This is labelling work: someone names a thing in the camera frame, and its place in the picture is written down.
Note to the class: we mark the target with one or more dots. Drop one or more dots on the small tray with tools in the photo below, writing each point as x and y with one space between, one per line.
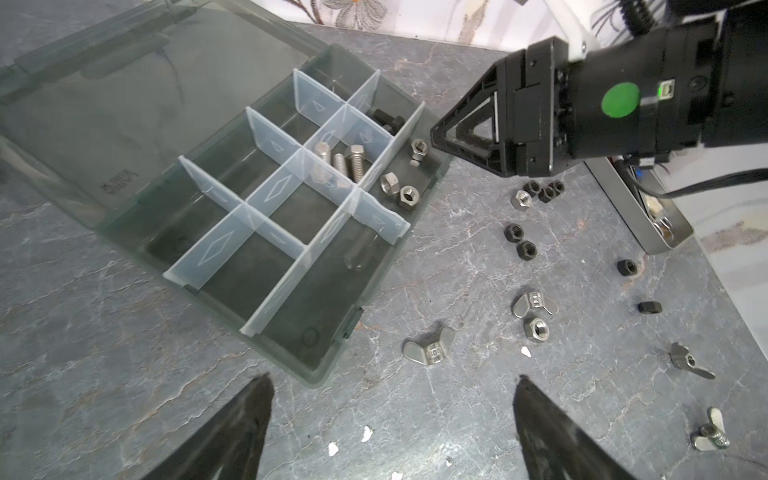
657 224

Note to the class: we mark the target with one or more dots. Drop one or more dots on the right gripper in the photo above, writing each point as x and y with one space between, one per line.
534 112

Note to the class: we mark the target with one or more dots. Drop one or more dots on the silver hex bolt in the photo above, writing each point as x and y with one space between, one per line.
357 159
324 152
339 162

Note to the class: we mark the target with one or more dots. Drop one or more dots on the silver wing nut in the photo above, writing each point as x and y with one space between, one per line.
711 436
683 359
430 349
534 300

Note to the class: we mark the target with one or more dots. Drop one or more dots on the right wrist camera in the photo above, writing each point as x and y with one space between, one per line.
573 19

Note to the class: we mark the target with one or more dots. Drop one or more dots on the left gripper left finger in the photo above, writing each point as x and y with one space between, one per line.
230 444

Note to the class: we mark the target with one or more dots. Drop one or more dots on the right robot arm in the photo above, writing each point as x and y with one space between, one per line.
739 110

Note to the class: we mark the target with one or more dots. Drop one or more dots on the black hex nut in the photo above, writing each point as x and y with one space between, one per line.
558 187
547 194
533 188
514 233
527 250

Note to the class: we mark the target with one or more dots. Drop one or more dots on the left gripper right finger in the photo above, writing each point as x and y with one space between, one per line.
553 445

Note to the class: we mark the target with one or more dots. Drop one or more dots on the black hex bolt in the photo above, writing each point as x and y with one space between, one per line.
391 124

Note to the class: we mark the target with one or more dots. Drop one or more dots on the green compartment organizer box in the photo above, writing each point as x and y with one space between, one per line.
182 133

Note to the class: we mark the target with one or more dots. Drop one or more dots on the silver hex nut small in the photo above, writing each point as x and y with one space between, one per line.
409 197

